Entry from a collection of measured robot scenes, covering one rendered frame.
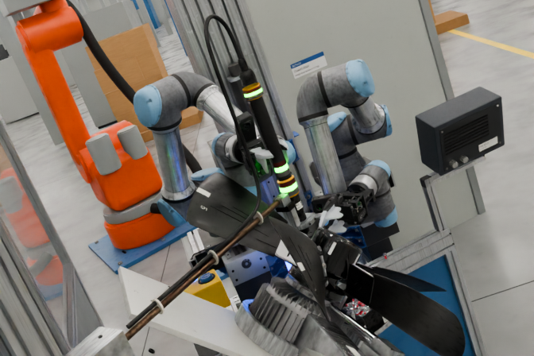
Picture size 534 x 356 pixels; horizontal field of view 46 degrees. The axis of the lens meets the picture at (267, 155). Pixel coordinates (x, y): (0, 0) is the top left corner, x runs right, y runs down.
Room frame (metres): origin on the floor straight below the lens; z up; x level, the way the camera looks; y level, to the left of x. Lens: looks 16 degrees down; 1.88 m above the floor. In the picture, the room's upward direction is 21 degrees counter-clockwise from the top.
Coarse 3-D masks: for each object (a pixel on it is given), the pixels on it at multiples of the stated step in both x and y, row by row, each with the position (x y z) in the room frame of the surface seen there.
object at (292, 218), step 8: (280, 200) 1.39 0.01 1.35; (288, 200) 1.40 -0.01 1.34; (280, 208) 1.41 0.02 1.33; (288, 208) 1.39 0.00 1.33; (288, 216) 1.41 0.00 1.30; (296, 216) 1.41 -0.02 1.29; (312, 216) 1.43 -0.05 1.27; (288, 224) 1.42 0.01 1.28; (296, 224) 1.40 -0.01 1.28; (304, 224) 1.40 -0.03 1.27
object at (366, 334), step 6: (330, 306) 1.26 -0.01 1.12; (336, 312) 1.24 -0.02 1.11; (342, 312) 1.23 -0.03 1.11; (348, 318) 1.21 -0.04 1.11; (354, 324) 1.18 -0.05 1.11; (360, 324) 1.18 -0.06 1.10; (360, 330) 1.16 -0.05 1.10; (366, 330) 1.15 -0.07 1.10; (366, 336) 1.14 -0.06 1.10; (372, 336) 1.13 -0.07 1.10
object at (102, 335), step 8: (104, 328) 1.02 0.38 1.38; (88, 336) 1.01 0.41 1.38; (96, 336) 1.00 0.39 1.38; (104, 336) 0.99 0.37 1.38; (112, 336) 0.98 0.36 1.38; (120, 336) 0.98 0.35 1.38; (80, 344) 1.00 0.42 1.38; (88, 344) 0.98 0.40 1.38; (96, 344) 0.97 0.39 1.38; (104, 344) 0.96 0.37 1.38; (112, 344) 0.97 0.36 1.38; (120, 344) 0.98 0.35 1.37; (128, 344) 0.99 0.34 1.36; (72, 352) 0.98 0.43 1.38; (80, 352) 0.97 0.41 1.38; (88, 352) 0.96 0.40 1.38; (96, 352) 0.95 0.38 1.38; (104, 352) 0.95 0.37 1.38; (112, 352) 0.96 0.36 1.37; (120, 352) 0.97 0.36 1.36; (128, 352) 0.98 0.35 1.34
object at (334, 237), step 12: (324, 228) 1.39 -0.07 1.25; (312, 240) 1.35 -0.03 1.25; (324, 240) 1.32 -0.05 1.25; (336, 240) 1.31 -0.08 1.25; (348, 240) 1.39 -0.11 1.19; (324, 252) 1.30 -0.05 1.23; (336, 252) 1.30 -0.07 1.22; (348, 252) 1.30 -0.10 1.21; (360, 252) 1.32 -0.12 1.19; (336, 264) 1.29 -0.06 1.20; (348, 264) 1.30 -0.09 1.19; (300, 276) 1.30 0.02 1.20; (336, 276) 1.29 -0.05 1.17; (336, 288) 1.30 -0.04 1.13; (336, 300) 1.27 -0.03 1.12
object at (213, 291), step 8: (208, 272) 1.78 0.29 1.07; (216, 280) 1.70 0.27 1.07; (192, 288) 1.71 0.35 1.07; (200, 288) 1.69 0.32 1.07; (208, 288) 1.68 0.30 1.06; (216, 288) 1.69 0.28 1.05; (224, 288) 1.70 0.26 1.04; (200, 296) 1.68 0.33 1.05; (208, 296) 1.68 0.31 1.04; (216, 296) 1.69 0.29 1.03; (224, 296) 1.69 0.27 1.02; (224, 304) 1.69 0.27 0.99
